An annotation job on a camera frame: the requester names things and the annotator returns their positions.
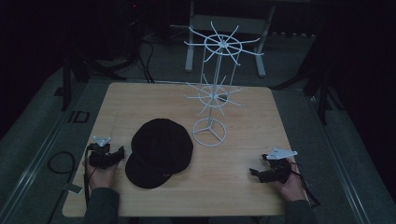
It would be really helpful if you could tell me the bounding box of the black rectangular frame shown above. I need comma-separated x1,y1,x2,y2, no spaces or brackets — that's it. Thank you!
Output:
67,109,91,124

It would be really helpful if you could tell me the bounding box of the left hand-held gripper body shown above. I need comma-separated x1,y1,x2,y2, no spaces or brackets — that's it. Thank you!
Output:
88,135,117,171

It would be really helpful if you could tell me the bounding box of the black cap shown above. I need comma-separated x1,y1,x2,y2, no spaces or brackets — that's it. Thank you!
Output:
124,118,194,189

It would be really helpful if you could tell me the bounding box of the grey tape piece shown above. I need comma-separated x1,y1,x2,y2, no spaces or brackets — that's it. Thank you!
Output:
61,182,84,195

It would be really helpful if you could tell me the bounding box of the white wire rack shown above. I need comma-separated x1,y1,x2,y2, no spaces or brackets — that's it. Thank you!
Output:
183,21,265,147

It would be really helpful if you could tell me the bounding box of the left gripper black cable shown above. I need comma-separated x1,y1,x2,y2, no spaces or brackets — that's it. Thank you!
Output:
82,143,95,206

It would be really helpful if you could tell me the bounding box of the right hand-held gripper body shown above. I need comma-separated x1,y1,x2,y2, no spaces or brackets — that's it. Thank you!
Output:
262,147,299,185

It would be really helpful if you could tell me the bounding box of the black floor cable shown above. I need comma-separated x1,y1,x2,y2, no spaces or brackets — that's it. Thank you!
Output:
135,38,156,84

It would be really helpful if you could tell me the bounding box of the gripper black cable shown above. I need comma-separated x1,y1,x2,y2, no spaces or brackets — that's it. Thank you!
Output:
82,143,95,206
289,161,321,209

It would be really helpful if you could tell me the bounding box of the person's right hand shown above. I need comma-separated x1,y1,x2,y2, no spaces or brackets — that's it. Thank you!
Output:
275,157,308,203

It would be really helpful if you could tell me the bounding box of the black cable loop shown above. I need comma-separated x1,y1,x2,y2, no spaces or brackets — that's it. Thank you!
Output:
47,150,77,175

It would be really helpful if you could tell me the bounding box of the person's left hand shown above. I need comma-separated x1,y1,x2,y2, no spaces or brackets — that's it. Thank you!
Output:
83,158,120,191

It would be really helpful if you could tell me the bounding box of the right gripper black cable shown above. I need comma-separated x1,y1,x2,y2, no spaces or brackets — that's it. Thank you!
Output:
289,161,321,209

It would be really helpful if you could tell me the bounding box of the black stand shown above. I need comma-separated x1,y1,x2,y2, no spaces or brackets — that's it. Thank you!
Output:
59,54,128,112
270,27,345,126

